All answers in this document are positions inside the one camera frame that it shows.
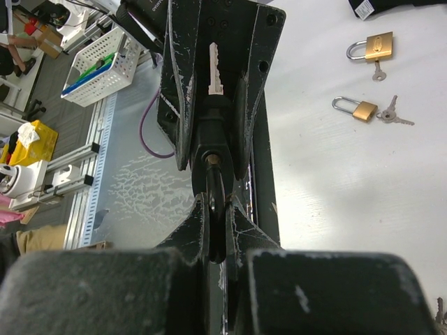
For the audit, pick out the silver keys of small padlock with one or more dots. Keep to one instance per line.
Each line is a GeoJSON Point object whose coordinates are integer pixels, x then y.
{"type": "Point", "coordinates": [389, 115]}

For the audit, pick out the black printed garment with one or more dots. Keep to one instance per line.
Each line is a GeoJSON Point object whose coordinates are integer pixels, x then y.
{"type": "Point", "coordinates": [363, 9]}

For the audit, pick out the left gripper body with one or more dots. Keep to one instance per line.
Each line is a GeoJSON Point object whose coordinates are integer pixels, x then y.
{"type": "Point", "coordinates": [221, 22]}

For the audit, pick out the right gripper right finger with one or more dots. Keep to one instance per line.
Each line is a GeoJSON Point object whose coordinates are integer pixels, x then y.
{"type": "Point", "coordinates": [276, 291]}

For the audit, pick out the small brass padlock long shackle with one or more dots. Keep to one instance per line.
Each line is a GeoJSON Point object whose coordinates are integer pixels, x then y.
{"type": "Point", "coordinates": [363, 111]}

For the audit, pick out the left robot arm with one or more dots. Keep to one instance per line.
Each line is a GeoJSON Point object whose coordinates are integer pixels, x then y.
{"type": "Point", "coordinates": [139, 17]}

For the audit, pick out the medium brass padlock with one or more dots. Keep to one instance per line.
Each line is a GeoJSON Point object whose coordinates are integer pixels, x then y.
{"type": "Point", "coordinates": [373, 49]}

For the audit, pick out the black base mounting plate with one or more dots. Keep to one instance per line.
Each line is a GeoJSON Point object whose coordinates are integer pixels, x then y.
{"type": "Point", "coordinates": [261, 177]}

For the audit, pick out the yellow plastic crate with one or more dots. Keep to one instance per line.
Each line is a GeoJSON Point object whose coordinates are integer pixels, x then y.
{"type": "Point", "coordinates": [37, 145]}

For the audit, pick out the white perforated basket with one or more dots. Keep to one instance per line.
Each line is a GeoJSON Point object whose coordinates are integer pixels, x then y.
{"type": "Point", "coordinates": [101, 68]}

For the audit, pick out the seated person in background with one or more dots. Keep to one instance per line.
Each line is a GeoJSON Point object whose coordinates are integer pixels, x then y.
{"type": "Point", "coordinates": [11, 61]}

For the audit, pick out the silver keys of large padlock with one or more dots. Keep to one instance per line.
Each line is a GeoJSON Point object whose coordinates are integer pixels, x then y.
{"type": "Point", "coordinates": [440, 316]}

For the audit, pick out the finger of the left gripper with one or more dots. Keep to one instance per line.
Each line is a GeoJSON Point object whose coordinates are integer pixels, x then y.
{"type": "Point", "coordinates": [263, 32]}
{"type": "Point", "coordinates": [178, 77]}

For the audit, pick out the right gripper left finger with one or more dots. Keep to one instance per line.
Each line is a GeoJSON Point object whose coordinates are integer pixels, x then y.
{"type": "Point", "coordinates": [148, 291]}

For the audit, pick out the black-headed keys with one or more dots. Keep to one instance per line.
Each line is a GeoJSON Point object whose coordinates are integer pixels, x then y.
{"type": "Point", "coordinates": [215, 87]}

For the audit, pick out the black padlock shackle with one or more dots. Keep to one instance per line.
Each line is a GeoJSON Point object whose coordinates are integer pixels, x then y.
{"type": "Point", "coordinates": [212, 167]}

